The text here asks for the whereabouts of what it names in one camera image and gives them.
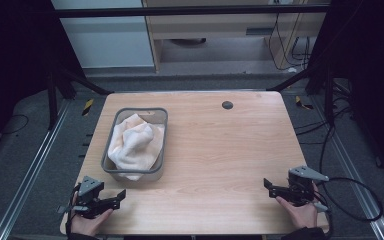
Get thin black floor cable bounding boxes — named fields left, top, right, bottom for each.
left=0, top=113, right=30, bottom=137

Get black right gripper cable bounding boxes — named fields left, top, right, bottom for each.
left=319, top=176, right=384, bottom=224

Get black curtain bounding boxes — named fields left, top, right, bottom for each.
left=304, top=0, right=384, bottom=183
left=0, top=0, right=88, bottom=161

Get grey plastic basket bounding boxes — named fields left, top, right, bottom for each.
left=100, top=106, right=169, bottom=183

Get white cabinet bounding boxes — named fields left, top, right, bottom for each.
left=50, top=0, right=155, bottom=70

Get light wooden desk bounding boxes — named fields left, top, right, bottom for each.
left=141, top=0, right=332, bottom=73

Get black floor cables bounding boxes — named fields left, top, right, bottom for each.
left=293, top=79, right=356, bottom=174

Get person's right hand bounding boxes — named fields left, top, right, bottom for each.
left=275, top=196, right=320, bottom=230

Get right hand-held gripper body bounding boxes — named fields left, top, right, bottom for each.
left=287, top=165, right=330, bottom=214

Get yellow black tape strip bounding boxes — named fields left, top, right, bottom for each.
left=294, top=95, right=314, bottom=111
left=81, top=97, right=95, bottom=117

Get black hanging cables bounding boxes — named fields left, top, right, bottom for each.
left=267, top=12, right=312, bottom=72

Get black horizontal frame bar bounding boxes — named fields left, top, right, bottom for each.
left=53, top=3, right=332, bottom=19

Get white towel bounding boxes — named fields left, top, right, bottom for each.
left=107, top=113, right=166, bottom=182

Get black metal stand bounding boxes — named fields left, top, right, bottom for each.
left=45, top=61, right=115, bottom=132
left=265, top=61, right=336, bottom=128

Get person's left hand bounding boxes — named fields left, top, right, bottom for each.
left=69, top=208, right=115, bottom=237

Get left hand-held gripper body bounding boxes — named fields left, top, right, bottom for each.
left=57, top=175, right=106, bottom=220

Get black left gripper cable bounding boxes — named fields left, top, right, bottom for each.
left=64, top=184, right=82, bottom=235

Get aluminium floor rail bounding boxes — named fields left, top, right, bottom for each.
left=309, top=96, right=384, bottom=240
left=0, top=99, right=72, bottom=240

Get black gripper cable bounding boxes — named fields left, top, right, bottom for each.
left=319, top=176, right=384, bottom=224
left=64, top=184, right=82, bottom=235

